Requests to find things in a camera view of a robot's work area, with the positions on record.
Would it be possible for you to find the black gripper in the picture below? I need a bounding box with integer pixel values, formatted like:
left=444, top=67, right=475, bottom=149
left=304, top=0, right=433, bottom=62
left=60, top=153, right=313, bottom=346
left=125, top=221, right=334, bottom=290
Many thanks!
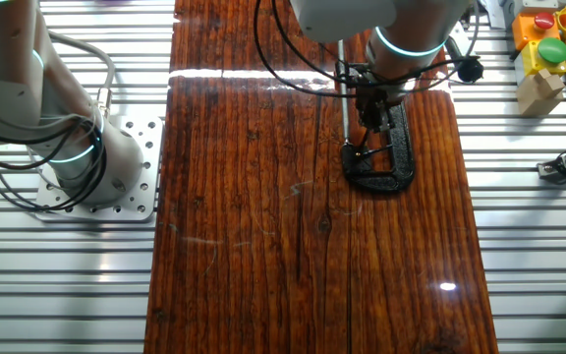
left=354, top=81, right=403, bottom=149

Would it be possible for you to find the perforated silver base plate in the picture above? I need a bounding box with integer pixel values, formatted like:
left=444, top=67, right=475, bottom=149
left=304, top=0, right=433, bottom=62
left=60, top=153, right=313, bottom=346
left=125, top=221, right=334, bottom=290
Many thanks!
left=34, top=116, right=165, bottom=223

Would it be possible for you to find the short black hour hand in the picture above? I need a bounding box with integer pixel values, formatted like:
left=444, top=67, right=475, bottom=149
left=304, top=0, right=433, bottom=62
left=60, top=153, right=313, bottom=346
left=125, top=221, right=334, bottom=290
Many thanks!
left=356, top=144, right=395, bottom=157

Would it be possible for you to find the long black minute hand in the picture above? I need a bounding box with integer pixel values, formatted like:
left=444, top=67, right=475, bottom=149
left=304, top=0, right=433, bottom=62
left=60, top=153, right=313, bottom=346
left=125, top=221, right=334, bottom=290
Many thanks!
left=355, top=128, right=370, bottom=156

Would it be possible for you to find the black metal C-clamp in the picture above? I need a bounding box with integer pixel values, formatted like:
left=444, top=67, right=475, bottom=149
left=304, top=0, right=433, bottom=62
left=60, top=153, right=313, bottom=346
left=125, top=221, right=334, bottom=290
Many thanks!
left=336, top=38, right=417, bottom=194

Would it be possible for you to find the black round connector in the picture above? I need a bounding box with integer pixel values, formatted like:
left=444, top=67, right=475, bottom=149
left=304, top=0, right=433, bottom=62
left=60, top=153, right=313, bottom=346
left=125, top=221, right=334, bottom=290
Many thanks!
left=456, top=56, right=485, bottom=84

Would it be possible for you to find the white grey device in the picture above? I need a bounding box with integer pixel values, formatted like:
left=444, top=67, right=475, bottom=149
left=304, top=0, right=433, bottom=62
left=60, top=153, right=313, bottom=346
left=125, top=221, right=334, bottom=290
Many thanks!
left=483, top=0, right=559, bottom=30

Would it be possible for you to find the orange box red button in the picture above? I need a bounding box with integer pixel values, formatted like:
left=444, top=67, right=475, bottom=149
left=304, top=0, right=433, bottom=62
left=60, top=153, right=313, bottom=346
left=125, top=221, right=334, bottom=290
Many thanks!
left=511, top=12, right=562, bottom=51

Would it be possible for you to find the thick grey cable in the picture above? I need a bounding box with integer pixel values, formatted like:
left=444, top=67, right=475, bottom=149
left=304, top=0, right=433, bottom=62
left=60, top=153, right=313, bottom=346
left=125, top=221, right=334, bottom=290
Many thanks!
left=46, top=31, right=117, bottom=120

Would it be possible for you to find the plain wooden block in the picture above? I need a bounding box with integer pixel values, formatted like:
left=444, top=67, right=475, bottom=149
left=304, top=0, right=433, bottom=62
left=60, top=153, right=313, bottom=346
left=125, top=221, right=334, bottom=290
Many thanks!
left=515, top=68, right=566, bottom=118

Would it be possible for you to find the yellow box green button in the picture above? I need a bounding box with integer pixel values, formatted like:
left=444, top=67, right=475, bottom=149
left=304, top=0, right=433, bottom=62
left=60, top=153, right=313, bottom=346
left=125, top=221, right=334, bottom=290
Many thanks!
left=514, top=37, right=566, bottom=86

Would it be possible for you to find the glossy brown wooden board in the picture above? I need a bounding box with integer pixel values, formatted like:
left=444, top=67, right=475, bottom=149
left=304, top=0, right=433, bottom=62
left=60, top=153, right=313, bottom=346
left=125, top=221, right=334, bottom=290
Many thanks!
left=143, top=0, right=500, bottom=354

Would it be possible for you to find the black cable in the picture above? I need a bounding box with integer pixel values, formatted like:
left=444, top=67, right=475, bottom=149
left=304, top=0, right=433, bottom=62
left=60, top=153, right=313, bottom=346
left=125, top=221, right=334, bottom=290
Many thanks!
left=0, top=115, right=110, bottom=213
left=270, top=0, right=476, bottom=89
left=0, top=110, right=98, bottom=173
left=253, top=0, right=363, bottom=98

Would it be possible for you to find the black clock movement box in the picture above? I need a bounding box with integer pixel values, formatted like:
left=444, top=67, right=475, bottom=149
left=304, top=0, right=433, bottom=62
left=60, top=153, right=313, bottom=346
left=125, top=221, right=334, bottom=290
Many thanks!
left=340, top=141, right=367, bottom=171

